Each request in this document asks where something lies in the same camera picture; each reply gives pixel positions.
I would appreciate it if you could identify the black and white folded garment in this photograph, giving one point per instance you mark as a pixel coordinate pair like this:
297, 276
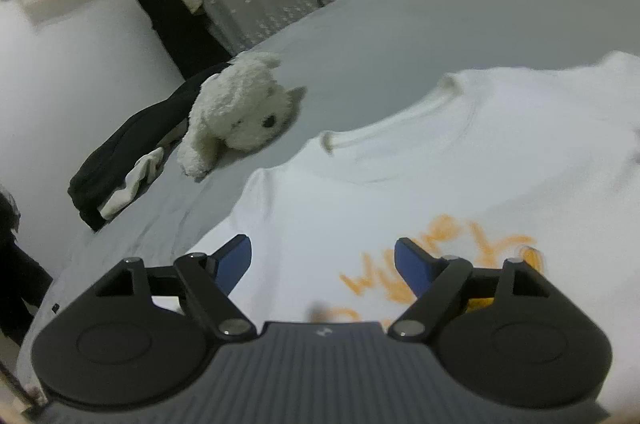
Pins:
106, 167

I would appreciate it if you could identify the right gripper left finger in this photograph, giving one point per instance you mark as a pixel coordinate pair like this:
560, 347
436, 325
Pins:
207, 282

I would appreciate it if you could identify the black hanging garment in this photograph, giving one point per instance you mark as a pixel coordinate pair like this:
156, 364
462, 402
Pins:
185, 37

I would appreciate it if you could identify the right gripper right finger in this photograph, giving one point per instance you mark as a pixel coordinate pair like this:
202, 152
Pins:
438, 286

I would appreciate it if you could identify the grey bed sheet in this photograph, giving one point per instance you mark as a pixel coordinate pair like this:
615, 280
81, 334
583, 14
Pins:
357, 62

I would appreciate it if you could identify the white plush dog toy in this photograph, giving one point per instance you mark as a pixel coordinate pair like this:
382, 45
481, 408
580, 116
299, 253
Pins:
242, 108

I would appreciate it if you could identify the dark clutter beside bed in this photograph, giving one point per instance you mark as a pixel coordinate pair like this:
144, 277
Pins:
23, 281

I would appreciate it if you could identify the white printed t-shirt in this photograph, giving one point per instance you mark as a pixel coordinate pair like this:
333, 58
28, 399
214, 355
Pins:
492, 164

